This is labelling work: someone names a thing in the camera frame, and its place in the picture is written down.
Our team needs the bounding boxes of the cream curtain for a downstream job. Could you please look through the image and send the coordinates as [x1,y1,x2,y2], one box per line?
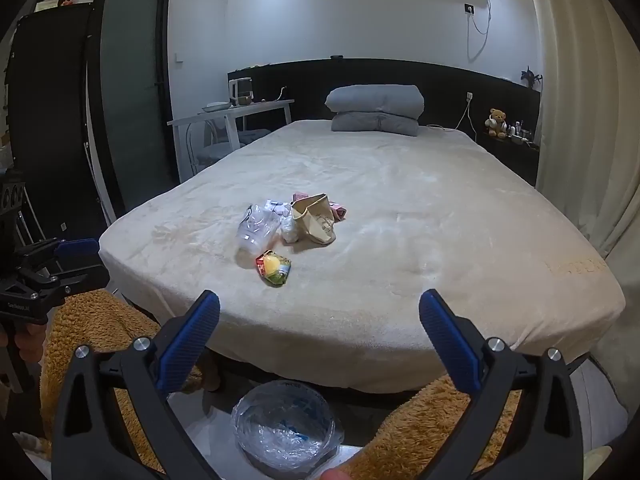
[520,0,640,262]

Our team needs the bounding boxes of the trash bin with clear liner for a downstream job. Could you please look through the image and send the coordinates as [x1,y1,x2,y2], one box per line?
[231,380,344,479]

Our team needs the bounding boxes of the person's right leg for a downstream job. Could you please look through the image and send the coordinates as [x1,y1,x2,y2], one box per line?
[344,374,532,480]

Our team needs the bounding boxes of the person's pale fleece top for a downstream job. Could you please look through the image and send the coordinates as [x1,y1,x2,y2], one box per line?
[584,447,627,480]

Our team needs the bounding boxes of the person's left hand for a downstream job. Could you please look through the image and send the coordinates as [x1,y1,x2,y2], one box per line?
[14,321,50,364]

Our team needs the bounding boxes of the grey pillow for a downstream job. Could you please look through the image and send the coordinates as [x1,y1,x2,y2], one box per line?
[331,112,420,137]

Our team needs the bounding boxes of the crushed clear plastic cup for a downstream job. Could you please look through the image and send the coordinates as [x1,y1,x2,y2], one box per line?
[236,203,281,256]

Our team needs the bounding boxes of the person's left leg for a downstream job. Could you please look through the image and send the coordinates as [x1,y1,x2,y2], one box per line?
[40,289,222,475]

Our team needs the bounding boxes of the group of small bottles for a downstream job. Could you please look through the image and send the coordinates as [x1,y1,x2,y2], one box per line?
[507,119,537,147]

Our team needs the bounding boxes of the bed with beige blanket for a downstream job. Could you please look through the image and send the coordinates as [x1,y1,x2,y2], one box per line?
[98,119,627,394]

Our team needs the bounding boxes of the white charger cable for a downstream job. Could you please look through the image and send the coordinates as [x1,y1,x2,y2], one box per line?
[425,100,474,134]

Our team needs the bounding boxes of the beige paper bag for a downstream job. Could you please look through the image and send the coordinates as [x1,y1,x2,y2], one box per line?
[291,193,337,247]

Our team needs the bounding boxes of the frosted glass door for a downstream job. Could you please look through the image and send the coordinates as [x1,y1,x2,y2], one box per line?
[87,0,175,222]

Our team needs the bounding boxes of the black headboard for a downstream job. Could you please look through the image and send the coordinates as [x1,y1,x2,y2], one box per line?
[227,58,542,137]

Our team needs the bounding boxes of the black nightstand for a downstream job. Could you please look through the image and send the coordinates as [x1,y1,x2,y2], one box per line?
[481,130,541,187]

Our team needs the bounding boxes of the white power cable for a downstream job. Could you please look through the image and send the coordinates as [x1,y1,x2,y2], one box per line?
[467,0,494,59]

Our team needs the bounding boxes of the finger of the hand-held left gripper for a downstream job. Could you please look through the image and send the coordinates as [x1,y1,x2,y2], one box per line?
[15,238,100,282]
[27,261,110,306]

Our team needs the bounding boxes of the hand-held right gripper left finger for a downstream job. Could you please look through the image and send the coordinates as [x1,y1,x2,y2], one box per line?
[52,290,221,480]

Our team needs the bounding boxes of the folded grey duvet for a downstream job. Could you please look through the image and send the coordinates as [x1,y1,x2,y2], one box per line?
[325,84,425,121]

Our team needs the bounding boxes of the black cabinet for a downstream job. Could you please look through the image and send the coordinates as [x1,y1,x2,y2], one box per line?
[9,2,97,242]

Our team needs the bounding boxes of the person's leg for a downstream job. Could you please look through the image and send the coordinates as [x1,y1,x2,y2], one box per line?
[40,289,222,475]
[344,374,532,480]

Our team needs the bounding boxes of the white plastic wrapper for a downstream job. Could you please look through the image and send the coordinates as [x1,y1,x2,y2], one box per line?
[262,199,294,219]

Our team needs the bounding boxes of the colourful snack wrapper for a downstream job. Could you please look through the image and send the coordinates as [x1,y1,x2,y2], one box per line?
[255,248,293,287]

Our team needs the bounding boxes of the white desk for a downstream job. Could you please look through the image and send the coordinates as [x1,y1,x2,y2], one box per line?
[167,99,295,184]

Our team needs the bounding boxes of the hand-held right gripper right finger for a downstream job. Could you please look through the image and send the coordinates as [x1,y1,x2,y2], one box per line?
[419,289,583,480]

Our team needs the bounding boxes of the white kettle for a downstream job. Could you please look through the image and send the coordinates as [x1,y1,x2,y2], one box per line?
[228,77,254,106]

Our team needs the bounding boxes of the brown teddy bear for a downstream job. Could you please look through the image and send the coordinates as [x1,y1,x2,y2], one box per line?
[483,107,509,140]

